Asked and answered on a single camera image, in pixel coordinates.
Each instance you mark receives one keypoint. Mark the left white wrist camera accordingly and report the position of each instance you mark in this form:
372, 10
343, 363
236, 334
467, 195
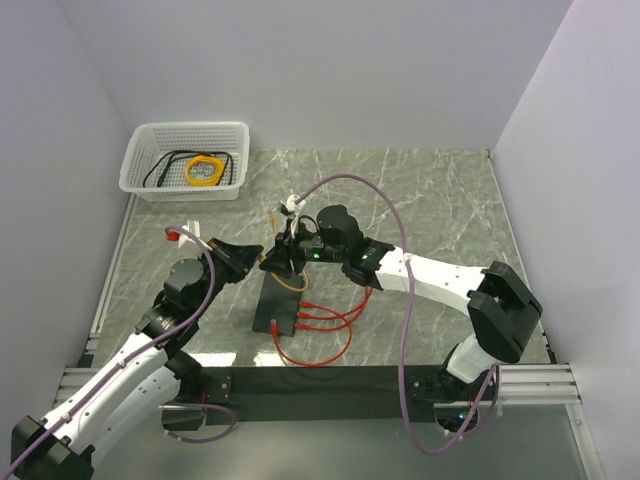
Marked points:
187, 235

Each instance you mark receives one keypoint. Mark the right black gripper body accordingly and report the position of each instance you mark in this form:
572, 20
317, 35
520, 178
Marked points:
306, 247

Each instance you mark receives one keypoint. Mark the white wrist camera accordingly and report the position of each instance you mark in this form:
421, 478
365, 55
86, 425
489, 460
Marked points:
292, 209
187, 235

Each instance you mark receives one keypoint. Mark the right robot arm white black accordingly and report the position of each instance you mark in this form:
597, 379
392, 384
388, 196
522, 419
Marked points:
502, 309

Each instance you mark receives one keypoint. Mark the white perforated plastic basket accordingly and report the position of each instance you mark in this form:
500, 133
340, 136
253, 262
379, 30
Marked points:
157, 154

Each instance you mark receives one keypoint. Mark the black front mounting bar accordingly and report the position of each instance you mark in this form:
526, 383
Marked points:
327, 393

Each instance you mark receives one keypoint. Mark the black network switch box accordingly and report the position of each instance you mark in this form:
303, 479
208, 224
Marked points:
279, 304

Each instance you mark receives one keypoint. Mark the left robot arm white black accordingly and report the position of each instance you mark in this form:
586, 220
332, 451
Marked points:
149, 370

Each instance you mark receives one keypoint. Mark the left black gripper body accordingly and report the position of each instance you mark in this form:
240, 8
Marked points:
220, 275

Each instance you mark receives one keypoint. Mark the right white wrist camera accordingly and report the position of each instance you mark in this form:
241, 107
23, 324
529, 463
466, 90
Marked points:
292, 209

